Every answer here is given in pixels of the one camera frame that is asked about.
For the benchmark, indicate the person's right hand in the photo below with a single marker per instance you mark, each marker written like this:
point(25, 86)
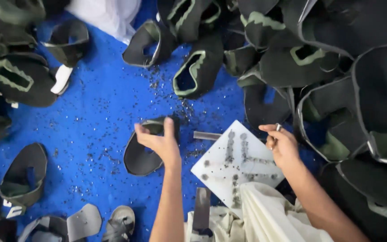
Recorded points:
point(286, 148)

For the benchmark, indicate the person's left hand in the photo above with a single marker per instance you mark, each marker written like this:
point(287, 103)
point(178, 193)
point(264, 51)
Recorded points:
point(161, 146)

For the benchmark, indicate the small metal punch tool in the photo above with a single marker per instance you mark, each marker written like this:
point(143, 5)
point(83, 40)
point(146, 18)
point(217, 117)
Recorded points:
point(278, 127)

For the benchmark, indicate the black green-trimmed shoe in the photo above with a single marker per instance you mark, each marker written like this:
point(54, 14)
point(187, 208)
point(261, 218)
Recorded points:
point(139, 161)

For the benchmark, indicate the flat metal rod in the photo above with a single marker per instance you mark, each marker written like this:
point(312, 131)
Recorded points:
point(207, 135)

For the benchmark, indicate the scattered punched scraps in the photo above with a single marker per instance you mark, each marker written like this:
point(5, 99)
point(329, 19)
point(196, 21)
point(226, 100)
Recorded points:
point(106, 148)

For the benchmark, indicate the white plastic punching board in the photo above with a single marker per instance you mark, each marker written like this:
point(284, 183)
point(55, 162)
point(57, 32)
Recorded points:
point(227, 168)

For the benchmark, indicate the blue floor mat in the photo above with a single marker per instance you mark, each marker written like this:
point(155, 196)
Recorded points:
point(106, 111)

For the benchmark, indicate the person's cream garment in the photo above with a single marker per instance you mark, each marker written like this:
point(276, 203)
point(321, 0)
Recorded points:
point(264, 218)

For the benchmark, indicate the dark metal hammer bar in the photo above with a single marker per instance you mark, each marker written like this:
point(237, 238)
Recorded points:
point(202, 208)

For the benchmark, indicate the grey sandal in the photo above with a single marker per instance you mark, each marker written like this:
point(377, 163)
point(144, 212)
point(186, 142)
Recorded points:
point(119, 223)

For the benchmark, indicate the grey cut sole piece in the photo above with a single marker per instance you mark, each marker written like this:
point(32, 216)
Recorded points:
point(84, 221)

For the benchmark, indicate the white cloth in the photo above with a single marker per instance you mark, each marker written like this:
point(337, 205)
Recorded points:
point(109, 16)

